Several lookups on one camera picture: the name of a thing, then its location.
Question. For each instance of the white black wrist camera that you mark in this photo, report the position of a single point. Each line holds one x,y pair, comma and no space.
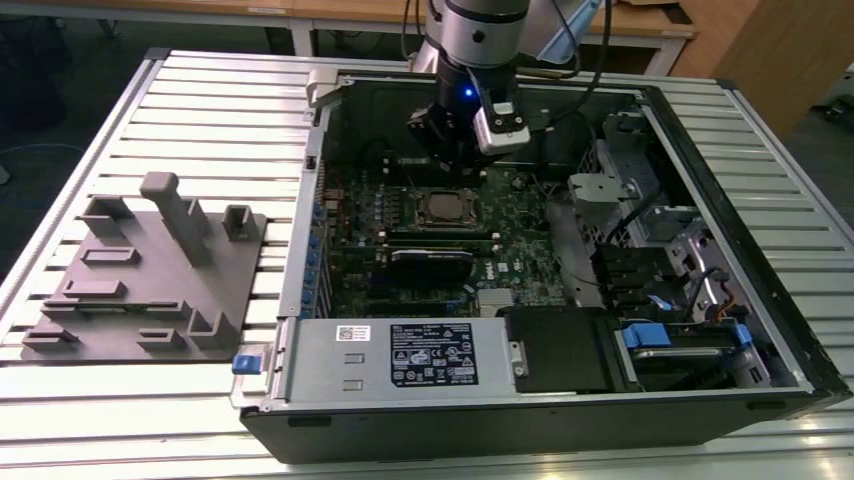
500,130

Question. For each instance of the black open PC case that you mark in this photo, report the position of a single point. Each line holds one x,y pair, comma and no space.
467,435

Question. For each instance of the blue plastic latch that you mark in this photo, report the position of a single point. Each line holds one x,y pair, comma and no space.
245,364

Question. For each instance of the wooden cabinet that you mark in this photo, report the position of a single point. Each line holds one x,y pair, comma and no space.
780,55

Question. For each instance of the black plastic shroud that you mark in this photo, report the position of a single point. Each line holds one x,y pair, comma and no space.
560,350

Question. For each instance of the CPU socket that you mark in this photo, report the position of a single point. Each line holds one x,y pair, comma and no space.
478,226

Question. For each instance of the silver chipset heat sink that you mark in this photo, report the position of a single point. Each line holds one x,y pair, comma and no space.
499,297

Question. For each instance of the perforated metal drive cage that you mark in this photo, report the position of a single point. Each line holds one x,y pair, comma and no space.
660,222

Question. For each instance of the wooden top desk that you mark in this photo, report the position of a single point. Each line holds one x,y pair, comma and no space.
133,4
667,24

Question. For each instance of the black RAM slot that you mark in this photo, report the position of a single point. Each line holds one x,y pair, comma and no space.
440,232

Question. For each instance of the silver metal bracket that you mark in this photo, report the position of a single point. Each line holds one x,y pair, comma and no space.
583,195

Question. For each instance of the black graphics card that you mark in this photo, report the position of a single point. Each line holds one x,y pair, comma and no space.
434,267

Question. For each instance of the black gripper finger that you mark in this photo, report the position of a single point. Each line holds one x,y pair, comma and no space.
432,127

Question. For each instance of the grey power supply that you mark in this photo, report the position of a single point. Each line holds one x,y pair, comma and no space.
313,350

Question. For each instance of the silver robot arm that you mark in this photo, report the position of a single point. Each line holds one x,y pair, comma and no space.
476,30

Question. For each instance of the silver topped CPU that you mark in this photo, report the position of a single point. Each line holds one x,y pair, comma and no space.
444,206

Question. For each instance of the blue disk carrier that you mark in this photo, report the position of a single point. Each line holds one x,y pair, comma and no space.
643,334

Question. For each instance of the grey parts rack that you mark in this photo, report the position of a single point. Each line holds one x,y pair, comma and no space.
153,280

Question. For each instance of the green motherboard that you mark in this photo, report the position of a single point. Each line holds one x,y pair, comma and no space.
527,235

